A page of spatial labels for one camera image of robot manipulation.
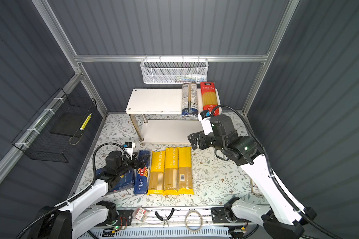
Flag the red spaghetti bag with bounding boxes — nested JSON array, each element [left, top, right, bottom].
[[200, 82, 218, 112]]

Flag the clear blue spaghetti bag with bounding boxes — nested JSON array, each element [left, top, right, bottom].
[[181, 83, 198, 117]]

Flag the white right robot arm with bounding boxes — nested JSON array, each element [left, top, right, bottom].
[[187, 111, 316, 239]]

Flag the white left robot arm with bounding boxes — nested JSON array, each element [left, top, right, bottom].
[[25, 149, 150, 239]]

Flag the dark blue pasta box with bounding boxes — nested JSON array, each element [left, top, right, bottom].
[[96, 168, 135, 195]]

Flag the white two-tier shelf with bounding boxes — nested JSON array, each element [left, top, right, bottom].
[[125, 88, 221, 147]]

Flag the blue Barilla spaghetti box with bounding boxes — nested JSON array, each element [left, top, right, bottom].
[[133, 149, 151, 195]]

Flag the yellow Pastatime bag left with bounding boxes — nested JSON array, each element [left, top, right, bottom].
[[147, 150, 166, 195]]

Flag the yellow pastatime bag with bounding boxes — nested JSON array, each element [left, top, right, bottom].
[[147, 150, 166, 195], [163, 147, 179, 195], [178, 147, 194, 195]]

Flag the yellow Pastatime bag middle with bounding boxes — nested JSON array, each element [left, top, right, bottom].
[[163, 147, 179, 195]]

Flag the yellow Pastatime bag right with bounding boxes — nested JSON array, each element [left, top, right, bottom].
[[178, 147, 194, 195]]

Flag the small red white packet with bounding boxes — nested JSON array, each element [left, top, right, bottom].
[[132, 206, 150, 222]]

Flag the roll of clear tape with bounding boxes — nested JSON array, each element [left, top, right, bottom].
[[184, 210, 203, 233]]

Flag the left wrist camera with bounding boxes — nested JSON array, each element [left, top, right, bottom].
[[124, 141, 136, 158]]

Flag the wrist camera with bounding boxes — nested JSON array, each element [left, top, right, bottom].
[[124, 141, 136, 158], [198, 110, 212, 135]]

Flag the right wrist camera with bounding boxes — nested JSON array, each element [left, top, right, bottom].
[[198, 110, 212, 135]]

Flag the black handled pliers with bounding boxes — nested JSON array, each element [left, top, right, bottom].
[[155, 208, 175, 228]]

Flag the black wire basket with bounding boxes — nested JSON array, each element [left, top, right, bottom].
[[13, 91, 97, 163]]

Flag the white wire mesh basket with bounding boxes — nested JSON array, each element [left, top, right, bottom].
[[140, 59, 209, 84]]

